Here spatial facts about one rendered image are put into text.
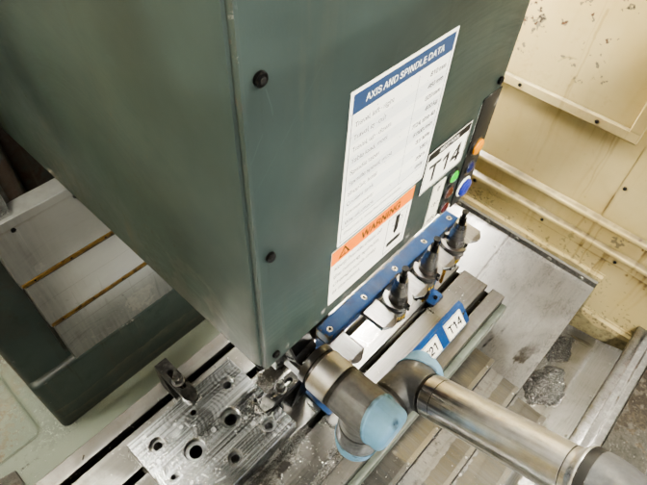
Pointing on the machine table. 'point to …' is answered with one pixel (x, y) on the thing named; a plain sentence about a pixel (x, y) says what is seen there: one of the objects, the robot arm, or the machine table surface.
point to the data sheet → (392, 133)
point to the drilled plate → (262, 448)
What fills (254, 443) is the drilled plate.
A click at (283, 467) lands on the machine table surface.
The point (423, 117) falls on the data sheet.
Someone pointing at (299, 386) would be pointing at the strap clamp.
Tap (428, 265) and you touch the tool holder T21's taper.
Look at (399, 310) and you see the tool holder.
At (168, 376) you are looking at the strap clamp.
